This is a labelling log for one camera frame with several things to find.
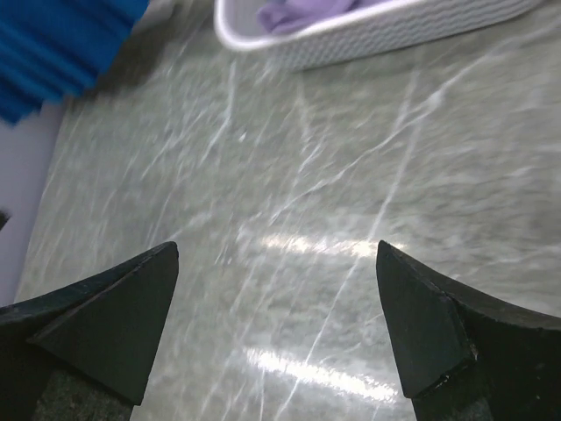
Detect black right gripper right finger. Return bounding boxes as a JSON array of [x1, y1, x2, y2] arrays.
[[376, 241, 560, 420]]

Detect purple t shirt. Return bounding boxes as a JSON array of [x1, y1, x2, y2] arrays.
[[257, 0, 359, 34]]

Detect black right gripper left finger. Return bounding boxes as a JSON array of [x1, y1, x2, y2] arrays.
[[1, 241, 179, 420]]

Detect blue pleated skirt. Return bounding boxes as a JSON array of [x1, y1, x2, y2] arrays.
[[1, 1, 149, 125]]

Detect white plastic laundry basket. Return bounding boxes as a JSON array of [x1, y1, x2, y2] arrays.
[[214, 1, 539, 71]]

